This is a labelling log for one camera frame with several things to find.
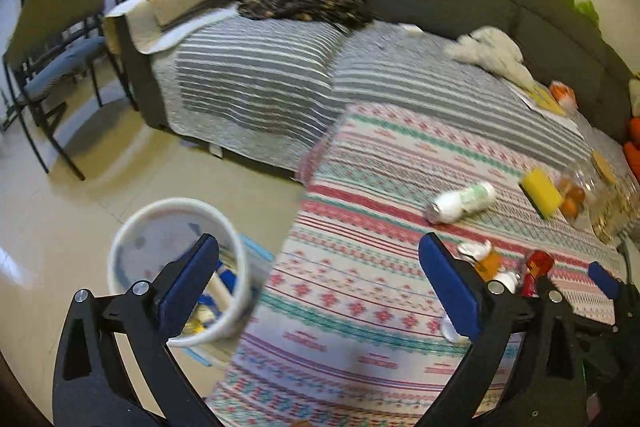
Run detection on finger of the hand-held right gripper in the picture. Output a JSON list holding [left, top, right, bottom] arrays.
[[587, 261, 640, 308]]

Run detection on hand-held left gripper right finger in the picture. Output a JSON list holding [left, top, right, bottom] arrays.
[[415, 232, 586, 427]]

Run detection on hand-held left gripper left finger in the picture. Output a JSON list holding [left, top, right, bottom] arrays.
[[52, 233, 223, 427]]

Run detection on yellow wrapper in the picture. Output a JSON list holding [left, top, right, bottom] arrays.
[[182, 307, 221, 335]]

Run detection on small orange bottle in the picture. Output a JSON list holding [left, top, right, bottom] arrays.
[[457, 241, 502, 282]]

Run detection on small white bottle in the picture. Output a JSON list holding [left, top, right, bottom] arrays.
[[492, 269, 523, 295]]

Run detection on red wrapper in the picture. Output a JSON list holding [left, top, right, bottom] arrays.
[[520, 250, 556, 298]]

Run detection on white round bin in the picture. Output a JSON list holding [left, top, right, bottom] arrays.
[[107, 198, 251, 349]]

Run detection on white green bottle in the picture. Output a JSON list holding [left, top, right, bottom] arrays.
[[425, 182, 497, 225]]

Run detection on yellow green sponge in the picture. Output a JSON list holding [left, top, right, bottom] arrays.
[[519, 166, 563, 220]]

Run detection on clear plastic snack jar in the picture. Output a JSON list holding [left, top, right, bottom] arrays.
[[589, 172, 640, 245]]

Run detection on patterned tablecloth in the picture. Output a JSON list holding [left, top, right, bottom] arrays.
[[205, 102, 631, 427]]

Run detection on glass jar with wooden lid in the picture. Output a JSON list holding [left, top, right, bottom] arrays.
[[552, 149, 618, 230]]

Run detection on white paper sheets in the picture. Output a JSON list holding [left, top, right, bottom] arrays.
[[510, 82, 586, 138]]

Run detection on yellow booklet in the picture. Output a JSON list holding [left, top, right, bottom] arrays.
[[527, 84, 568, 115]]

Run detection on orange plastic bag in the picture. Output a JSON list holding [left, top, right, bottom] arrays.
[[549, 80, 581, 114]]

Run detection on grey striped blanket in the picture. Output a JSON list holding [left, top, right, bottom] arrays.
[[150, 4, 596, 180]]

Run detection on white plush dog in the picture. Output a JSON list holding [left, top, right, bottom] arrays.
[[444, 26, 536, 88]]

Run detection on green plush toy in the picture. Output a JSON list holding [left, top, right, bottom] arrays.
[[574, 0, 601, 28]]

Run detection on beige towel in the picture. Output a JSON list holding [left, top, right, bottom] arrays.
[[104, 0, 241, 55]]

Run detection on plaid shirt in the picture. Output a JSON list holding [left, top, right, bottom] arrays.
[[236, 0, 373, 30]]

